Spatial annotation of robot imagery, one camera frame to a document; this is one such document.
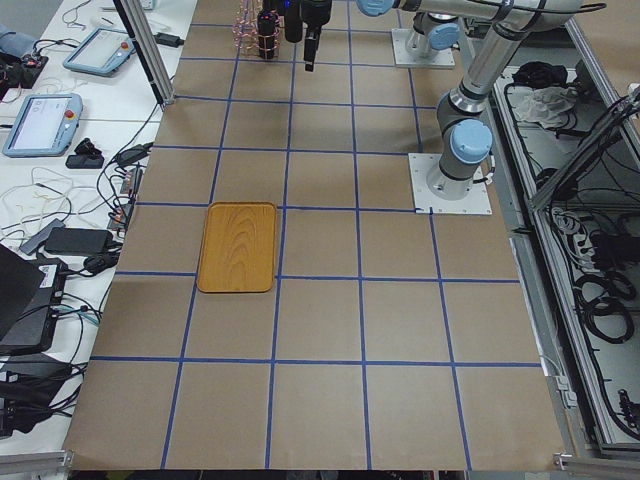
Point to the teach pendant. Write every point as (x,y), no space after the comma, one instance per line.
(101,53)
(45,126)

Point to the black power adapter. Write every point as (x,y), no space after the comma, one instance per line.
(77,241)

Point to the copper wire bottle basket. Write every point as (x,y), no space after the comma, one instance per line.
(245,28)

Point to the white crumpled cloth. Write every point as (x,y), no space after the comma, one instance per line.
(549,107)

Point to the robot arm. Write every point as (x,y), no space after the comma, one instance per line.
(423,22)
(467,141)

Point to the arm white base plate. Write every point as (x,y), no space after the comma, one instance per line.
(434,193)
(432,50)

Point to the aluminium frame post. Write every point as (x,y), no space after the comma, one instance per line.
(139,31)

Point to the far teach pendant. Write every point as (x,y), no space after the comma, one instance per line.
(101,53)

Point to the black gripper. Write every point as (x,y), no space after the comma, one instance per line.
(314,11)

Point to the wooden tray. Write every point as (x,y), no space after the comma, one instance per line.
(238,248)

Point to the dark wine bottle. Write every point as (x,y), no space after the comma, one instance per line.
(292,21)

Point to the black laptop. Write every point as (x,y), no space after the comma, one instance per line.
(31,291)

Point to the dark wine bottle right end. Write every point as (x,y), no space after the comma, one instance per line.
(267,22)

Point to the near teach pendant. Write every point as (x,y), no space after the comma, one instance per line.
(45,126)

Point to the small black power brick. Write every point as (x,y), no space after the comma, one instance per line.
(169,40)

